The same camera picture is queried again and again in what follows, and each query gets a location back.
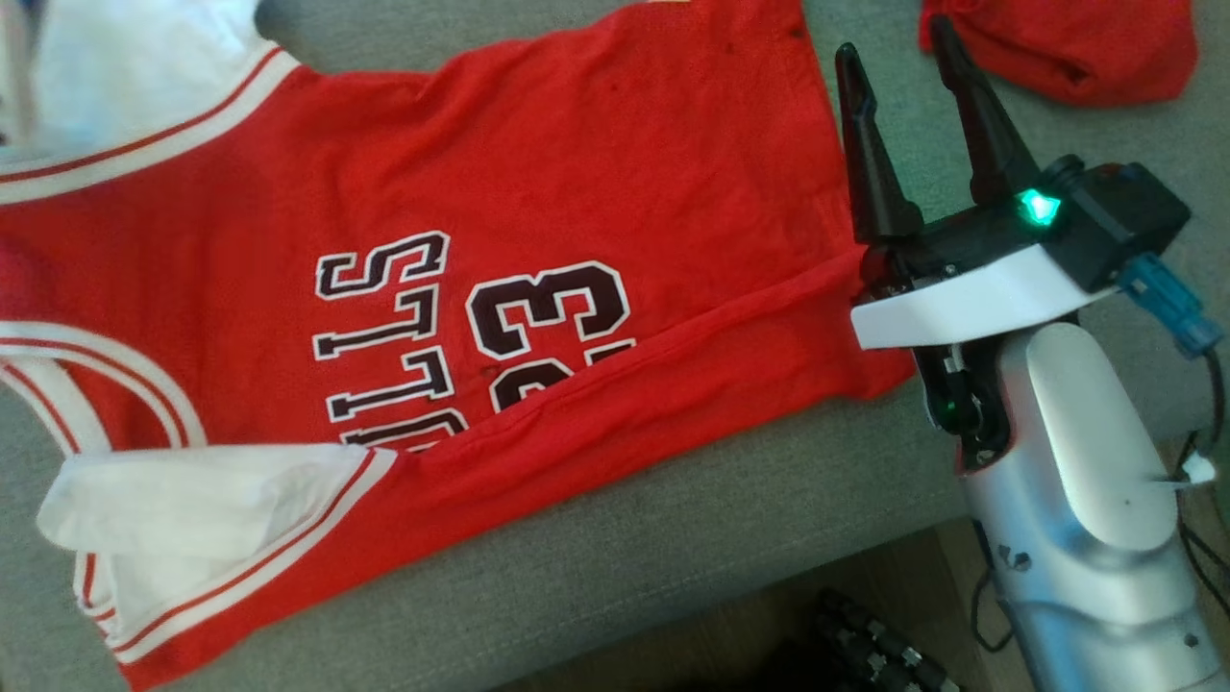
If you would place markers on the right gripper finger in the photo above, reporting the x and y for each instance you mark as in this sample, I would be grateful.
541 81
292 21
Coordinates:
990 144
874 173

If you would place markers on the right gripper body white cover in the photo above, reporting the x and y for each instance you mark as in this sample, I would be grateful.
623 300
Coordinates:
961 303

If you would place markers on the red shorts with white stripe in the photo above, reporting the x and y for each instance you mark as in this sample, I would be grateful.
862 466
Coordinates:
1086 48

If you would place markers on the red basketball jersey white trim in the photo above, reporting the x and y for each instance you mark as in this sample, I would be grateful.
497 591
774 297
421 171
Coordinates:
577 173

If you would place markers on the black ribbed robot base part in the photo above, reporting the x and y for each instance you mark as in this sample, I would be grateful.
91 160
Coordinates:
865 654

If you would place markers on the grey fabric sofa seat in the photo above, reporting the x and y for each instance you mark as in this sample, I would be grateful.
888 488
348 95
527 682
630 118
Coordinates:
673 557

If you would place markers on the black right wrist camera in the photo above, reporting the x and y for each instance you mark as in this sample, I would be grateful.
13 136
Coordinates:
1124 221

